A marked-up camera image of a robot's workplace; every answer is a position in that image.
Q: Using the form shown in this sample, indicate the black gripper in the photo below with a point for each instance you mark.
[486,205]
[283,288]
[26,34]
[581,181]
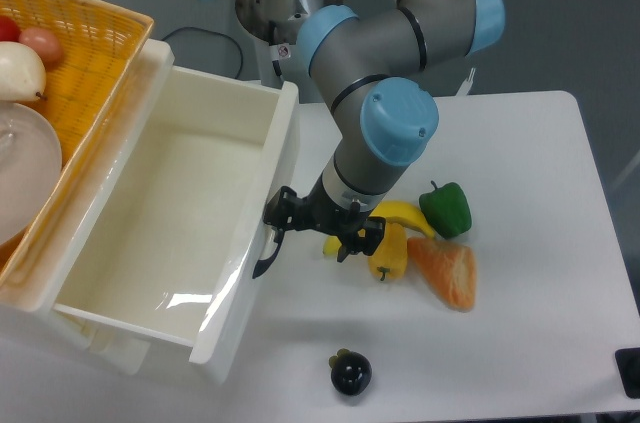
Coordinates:
[285,211]

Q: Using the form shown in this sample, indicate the green bell pepper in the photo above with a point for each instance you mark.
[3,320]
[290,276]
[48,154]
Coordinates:
[446,210]

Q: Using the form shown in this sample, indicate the white drawer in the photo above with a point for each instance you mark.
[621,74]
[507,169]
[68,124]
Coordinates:
[164,276]

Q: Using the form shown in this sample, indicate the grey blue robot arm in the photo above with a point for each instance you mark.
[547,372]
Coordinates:
[363,70]

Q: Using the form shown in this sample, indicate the white drawer cabinet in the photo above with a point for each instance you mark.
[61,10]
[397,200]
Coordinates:
[37,270]

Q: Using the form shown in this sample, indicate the yellow bell pepper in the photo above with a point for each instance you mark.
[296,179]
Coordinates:
[390,260]

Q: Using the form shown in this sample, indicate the yellow banana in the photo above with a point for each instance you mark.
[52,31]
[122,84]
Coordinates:
[400,212]

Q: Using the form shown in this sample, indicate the orange bread slice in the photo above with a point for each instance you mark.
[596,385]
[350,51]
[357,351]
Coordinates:
[449,268]

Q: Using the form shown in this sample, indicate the dark purple mangosteen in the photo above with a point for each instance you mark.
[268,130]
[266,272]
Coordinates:
[351,372]

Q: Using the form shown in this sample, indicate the orange woven basket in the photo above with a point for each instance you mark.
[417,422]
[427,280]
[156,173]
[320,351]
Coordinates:
[101,41]

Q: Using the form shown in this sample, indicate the white plate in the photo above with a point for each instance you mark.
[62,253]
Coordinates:
[31,162]

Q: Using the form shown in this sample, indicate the black corner object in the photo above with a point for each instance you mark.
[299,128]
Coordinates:
[628,363]

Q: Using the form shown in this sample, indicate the white pear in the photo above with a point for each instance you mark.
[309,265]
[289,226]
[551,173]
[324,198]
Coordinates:
[23,74]

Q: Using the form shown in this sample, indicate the red tomato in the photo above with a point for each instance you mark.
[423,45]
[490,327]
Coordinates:
[9,30]

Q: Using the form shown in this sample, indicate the white metal base frame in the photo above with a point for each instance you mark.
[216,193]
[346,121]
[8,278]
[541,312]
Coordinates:
[467,84]

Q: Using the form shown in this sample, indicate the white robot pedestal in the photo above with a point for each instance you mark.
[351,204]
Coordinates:
[273,26]

